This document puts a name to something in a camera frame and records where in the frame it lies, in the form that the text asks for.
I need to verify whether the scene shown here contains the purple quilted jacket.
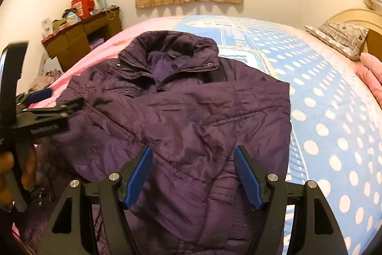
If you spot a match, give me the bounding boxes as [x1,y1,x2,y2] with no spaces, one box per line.
[17,30,292,255]

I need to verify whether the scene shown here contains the beige clothes pile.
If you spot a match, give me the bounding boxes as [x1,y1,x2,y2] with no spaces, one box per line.
[28,69,63,92]

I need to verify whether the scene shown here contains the person's left hand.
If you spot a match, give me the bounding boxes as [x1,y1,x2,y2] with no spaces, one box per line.
[1,144,37,212]

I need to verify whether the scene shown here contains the brown wooden desk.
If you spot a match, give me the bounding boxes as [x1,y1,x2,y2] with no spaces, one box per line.
[42,6,122,71]

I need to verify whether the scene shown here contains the white greeting card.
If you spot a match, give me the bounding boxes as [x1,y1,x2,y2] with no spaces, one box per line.
[42,18,53,38]

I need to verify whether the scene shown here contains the pink and blue bedspread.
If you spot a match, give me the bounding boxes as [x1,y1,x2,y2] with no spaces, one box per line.
[42,16,381,254]

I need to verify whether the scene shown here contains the red gift box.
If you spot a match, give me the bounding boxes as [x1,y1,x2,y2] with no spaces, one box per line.
[71,0,95,20]

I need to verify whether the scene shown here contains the pink folded quilt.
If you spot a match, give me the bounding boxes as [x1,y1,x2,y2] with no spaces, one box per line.
[355,52,382,106]

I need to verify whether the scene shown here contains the grey patterned pillow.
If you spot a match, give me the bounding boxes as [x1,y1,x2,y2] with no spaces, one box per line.
[305,21,370,61]

